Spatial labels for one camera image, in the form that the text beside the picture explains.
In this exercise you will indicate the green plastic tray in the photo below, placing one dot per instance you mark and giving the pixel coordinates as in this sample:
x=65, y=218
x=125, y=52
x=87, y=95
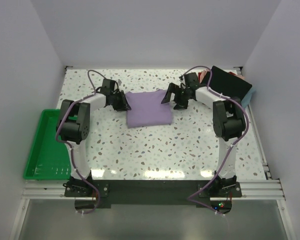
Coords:
x=47, y=159

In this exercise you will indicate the pink folded t shirt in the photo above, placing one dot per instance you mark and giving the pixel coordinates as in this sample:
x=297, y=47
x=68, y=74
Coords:
x=202, y=74

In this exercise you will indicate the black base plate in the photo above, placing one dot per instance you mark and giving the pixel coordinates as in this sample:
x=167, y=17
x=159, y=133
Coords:
x=104, y=194

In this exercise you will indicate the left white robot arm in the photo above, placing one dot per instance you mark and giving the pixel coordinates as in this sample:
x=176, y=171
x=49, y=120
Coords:
x=72, y=130

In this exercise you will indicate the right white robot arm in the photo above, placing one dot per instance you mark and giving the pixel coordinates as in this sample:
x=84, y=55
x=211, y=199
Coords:
x=230, y=124

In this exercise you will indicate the purple t shirt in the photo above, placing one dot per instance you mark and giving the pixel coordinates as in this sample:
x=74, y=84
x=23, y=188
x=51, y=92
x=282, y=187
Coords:
x=147, y=109

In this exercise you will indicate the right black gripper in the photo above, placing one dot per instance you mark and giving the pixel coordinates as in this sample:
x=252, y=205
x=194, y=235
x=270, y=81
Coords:
x=180, y=104

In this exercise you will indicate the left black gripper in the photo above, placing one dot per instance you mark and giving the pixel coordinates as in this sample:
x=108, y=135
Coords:
x=124, y=106

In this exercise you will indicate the light blue folded t shirt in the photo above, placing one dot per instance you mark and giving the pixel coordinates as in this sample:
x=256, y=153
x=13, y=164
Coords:
x=247, y=98

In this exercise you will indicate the black folded t shirt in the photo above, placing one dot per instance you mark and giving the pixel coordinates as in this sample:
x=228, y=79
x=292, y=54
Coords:
x=228, y=84

